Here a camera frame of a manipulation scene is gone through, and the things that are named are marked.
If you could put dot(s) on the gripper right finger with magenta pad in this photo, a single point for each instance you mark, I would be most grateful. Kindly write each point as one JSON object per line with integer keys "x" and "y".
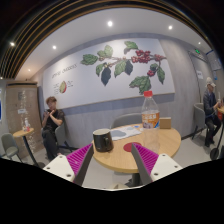
{"x": 152, "y": 166}

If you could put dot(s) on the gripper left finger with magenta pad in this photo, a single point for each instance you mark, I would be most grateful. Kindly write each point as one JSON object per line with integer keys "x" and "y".
{"x": 72, "y": 167}

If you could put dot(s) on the round wooden table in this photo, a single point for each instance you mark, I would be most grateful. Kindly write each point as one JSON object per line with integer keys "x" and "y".
{"x": 123, "y": 162}

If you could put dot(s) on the red round coaster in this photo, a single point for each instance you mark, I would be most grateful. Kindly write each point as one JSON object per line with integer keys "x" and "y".
{"x": 127, "y": 147}

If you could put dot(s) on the grey chair under seated person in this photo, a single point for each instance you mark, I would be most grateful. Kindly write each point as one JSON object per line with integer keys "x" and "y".
{"x": 61, "y": 138}

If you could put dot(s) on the dark green mug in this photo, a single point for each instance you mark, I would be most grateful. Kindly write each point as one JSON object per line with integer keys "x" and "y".
{"x": 103, "y": 140}

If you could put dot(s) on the small brown cardboard box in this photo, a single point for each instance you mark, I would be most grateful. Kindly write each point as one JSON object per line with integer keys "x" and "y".
{"x": 165, "y": 122}

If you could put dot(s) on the white paper sheet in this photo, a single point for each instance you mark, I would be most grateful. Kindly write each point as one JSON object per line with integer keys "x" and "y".
{"x": 125, "y": 132}

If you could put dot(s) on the seated person in black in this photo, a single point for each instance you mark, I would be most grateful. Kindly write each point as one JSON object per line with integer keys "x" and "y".
{"x": 52, "y": 118}

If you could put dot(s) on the grey chair behind table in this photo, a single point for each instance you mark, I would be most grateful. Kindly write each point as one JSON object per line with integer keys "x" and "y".
{"x": 127, "y": 119}

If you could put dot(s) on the clear plastic bottle red cap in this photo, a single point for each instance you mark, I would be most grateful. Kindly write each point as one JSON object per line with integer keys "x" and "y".
{"x": 150, "y": 122}

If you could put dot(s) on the small round side table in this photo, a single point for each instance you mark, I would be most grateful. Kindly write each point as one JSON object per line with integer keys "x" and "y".
{"x": 23, "y": 134}

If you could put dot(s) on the small bottle on side table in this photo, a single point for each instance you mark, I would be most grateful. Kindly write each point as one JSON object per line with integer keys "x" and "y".
{"x": 27, "y": 125}

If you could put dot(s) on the grey chair far left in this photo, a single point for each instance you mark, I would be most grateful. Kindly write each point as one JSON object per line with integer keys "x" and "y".
{"x": 9, "y": 145}

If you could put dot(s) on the grey chair at right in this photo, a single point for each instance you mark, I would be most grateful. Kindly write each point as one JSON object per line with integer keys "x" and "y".
{"x": 199, "y": 117}

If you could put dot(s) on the seated person with white cap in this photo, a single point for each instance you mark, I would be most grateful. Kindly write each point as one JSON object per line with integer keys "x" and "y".
{"x": 210, "y": 105}

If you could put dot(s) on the wooden locker cabinet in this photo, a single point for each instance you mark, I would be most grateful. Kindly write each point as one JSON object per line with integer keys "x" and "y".
{"x": 22, "y": 104}

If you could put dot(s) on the coffee plant wall mural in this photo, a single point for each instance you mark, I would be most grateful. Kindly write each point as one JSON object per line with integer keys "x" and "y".
{"x": 110, "y": 65}

